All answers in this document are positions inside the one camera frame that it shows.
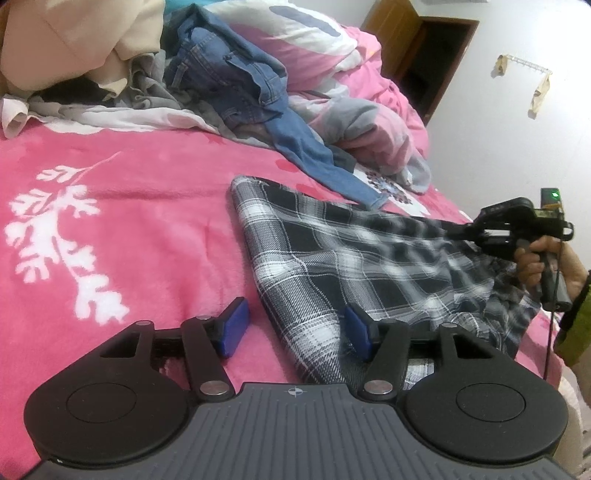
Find wall hook rack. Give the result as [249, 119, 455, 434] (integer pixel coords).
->
[496, 53, 552, 116]

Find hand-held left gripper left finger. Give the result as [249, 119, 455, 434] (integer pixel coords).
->
[99, 296, 251, 403]

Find beige garment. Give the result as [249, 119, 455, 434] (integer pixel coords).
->
[0, 0, 164, 100]

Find person's right forearm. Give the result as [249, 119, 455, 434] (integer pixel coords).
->
[553, 270, 591, 370]

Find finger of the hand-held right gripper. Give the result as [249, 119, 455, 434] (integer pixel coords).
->
[441, 215, 490, 237]
[462, 235, 513, 259]

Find brown wooden door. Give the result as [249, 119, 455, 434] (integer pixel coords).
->
[360, 0, 480, 125]

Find light grey garment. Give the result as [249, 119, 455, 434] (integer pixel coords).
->
[28, 51, 241, 139]

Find white fleece clothing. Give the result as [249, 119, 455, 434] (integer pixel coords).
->
[554, 374, 591, 480]

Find pink floral fleece blanket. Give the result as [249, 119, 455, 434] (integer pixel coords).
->
[0, 122, 573, 402]

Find black white plaid pants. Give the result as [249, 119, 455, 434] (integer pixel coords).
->
[230, 175, 541, 386]

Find dark grey cloth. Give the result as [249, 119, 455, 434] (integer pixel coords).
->
[330, 145, 357, 175]

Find white cloth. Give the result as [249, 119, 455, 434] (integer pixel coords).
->
[0, 95, 218, 139]

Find teal garment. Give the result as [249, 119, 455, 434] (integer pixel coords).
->
[164, 0, 206, 14]

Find black cable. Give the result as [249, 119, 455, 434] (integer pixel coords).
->
[542, 222, 566, 384]

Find pink grey floral quilt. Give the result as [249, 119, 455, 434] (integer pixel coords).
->
[203, 0, 432, 195]

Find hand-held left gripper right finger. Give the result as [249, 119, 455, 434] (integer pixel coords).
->
[344, 302, 491, 403]

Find blue jeans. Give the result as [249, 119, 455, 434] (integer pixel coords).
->
[164, 4, 389, 210]

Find person's right hand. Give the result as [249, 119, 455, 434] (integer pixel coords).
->
[514, 235, 591, 302]

